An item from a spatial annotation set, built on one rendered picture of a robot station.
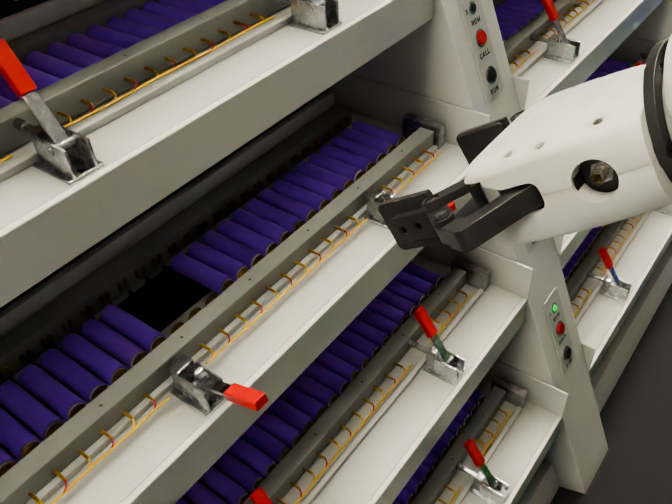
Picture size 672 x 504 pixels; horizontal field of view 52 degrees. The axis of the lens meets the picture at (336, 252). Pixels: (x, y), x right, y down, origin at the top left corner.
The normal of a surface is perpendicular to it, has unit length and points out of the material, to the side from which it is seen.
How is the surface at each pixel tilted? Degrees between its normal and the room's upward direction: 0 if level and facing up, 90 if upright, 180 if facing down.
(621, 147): 71
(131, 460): 22
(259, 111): 112
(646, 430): 0
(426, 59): 90
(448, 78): 90
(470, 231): 80
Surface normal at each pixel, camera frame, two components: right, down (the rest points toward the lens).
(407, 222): -0.60, 0.55
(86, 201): 0.80, 0.36
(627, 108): -0.56, -0.72
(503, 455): -0.05, -0.76
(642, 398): -0.35, -0.84
